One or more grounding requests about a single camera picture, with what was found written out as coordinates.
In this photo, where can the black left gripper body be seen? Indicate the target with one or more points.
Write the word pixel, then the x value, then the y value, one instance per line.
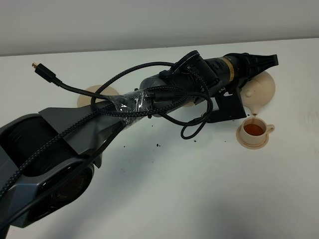
pixel 225 68

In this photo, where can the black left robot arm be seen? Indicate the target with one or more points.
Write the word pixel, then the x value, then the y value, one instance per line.
pixel 47 160

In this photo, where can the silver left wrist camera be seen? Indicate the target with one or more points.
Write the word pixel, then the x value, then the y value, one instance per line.
pixel 230 107

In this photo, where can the beige ceramic teapot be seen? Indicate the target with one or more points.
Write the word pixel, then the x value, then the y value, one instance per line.
pixel 258 92

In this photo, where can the near beige teacup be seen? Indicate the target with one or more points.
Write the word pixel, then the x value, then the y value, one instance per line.
pixel 256 126

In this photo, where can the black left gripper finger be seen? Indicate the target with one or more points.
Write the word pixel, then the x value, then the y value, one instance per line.
pixel 241 79
pixel 256 64

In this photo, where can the beige cup saucer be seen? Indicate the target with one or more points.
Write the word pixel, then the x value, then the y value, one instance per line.
pixel 251 141
pixel 161 104

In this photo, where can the far beige cup saucer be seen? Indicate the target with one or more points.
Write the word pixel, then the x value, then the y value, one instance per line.
pixel 161 104

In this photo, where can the near beige cup saucer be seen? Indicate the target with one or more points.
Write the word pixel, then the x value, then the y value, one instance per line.
pixel 251 141

